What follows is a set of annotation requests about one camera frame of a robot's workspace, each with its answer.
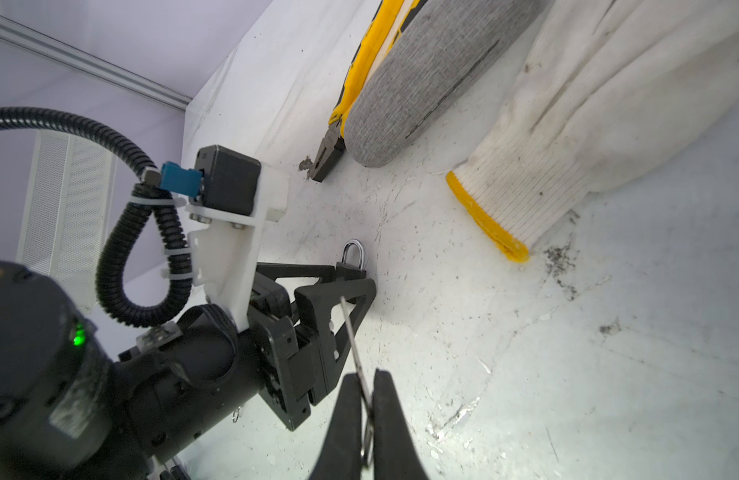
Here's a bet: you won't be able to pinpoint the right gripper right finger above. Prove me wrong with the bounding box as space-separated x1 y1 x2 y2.
373 369 429 480

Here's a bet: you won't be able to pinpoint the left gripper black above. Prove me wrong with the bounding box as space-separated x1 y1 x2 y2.
113 262 377 462

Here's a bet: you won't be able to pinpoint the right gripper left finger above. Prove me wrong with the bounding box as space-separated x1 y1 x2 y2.
309 373 367 480

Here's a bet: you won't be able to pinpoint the black padlock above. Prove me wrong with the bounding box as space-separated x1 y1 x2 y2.
335 239 366 280

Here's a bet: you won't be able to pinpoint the key with ring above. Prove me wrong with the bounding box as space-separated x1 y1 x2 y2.
340 296 375 468

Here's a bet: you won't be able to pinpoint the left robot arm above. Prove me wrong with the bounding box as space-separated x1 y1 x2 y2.
0 107 377 479

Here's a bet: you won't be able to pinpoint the lower white mesh shelf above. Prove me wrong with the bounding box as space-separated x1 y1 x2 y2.
16 130 118 315

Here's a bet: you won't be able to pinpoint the yellow black pliers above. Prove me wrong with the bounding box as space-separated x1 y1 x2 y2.
307 0 427 182

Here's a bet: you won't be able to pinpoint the aluminium frame profile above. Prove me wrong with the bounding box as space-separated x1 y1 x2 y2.
0 15 192 111

